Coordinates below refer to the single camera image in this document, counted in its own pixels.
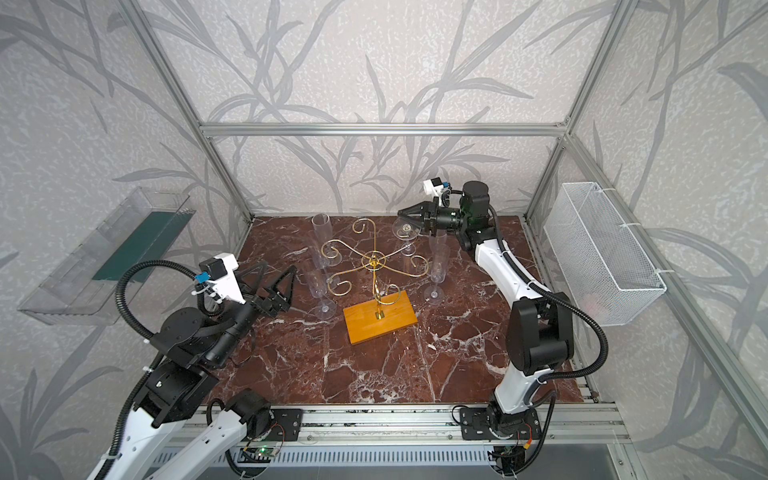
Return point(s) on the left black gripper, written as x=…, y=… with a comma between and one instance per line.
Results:
x=258, y=301

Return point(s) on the clear wine glass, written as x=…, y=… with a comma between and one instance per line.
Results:
x=323, y=232
x=325, y=309
x=406, y=234
x=433, y=293
x=329, y=266

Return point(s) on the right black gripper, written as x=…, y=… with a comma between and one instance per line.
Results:
x=427, y=218

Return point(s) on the green circuit board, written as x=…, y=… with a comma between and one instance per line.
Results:
x=259, y=454

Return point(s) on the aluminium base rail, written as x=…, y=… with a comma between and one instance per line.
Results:
x=426, y=435

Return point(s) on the yellow wooden rack base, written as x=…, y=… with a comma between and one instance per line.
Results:
x=373, y=319

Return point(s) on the round wine glass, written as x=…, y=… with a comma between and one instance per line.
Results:
x=440, y=255

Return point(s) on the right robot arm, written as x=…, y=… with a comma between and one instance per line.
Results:
x=539, y=338

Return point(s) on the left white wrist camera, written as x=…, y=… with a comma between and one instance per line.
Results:
x=217, y=279

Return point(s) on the white wire mesh basket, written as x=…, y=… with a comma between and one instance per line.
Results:
x=609, y=274

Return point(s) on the clear plastic wall bin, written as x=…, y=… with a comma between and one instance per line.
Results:
x=80, y=291

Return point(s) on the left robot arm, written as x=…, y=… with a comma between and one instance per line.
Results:
x=169, y=427

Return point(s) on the gold wire glass rack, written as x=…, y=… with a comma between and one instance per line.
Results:
x=372, y=261

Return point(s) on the aluminium frame struts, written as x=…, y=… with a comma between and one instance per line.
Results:
x=742, y=391

